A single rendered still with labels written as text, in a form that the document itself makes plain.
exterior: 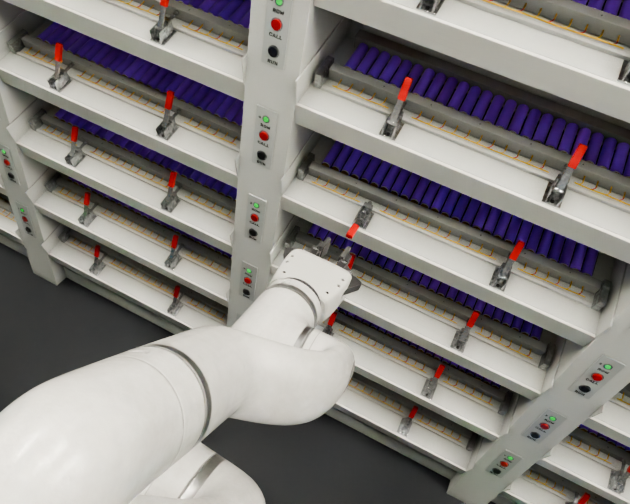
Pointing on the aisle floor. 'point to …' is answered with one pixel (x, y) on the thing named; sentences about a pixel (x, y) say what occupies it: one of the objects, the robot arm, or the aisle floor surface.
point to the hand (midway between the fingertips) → (333, 254)
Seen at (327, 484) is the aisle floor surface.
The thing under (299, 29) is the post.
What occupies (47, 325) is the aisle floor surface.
